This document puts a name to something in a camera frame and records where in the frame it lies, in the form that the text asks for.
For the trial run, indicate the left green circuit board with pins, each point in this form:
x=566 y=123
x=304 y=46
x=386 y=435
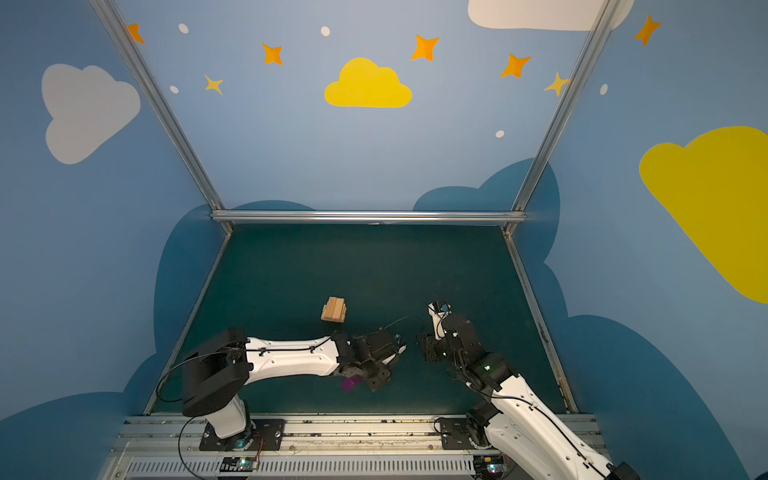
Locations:
x=238 y=465

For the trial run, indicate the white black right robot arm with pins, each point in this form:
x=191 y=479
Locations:
x=511 y=418

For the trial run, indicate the aluminium left corner post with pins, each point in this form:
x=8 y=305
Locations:
x=113 y=21

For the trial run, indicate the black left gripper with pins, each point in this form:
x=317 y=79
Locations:
x=380 y=361

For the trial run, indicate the light wood block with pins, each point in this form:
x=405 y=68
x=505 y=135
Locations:
x=326 y=314

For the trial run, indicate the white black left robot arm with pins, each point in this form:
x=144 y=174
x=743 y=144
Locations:
x=214 y=373

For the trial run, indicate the aluminium front rail base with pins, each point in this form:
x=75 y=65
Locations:
x=313 y=447

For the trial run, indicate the aluminium corner post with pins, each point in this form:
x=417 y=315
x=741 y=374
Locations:
x=585 y=63
x=113 y=21

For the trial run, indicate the right green circuit board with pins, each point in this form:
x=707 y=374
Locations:
x=489 y=468

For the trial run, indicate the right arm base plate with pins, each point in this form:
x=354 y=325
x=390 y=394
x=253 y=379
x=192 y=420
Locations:
x=460 y=434

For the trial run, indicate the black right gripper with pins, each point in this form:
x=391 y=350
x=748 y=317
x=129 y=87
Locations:
x=437 y=342

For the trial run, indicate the aluminium back frame rail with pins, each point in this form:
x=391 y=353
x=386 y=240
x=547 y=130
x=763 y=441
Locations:
x=366 y=217

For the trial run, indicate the aluminium right corner post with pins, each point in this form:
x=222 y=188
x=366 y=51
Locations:
x=585 y=63

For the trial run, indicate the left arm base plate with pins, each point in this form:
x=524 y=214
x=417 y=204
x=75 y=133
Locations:
x=259 y=435

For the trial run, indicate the green circuit board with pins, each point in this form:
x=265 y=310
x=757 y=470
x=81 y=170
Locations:
x=238 y=465
x=489 y=468

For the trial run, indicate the purple block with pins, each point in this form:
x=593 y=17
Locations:
x=349 y=383

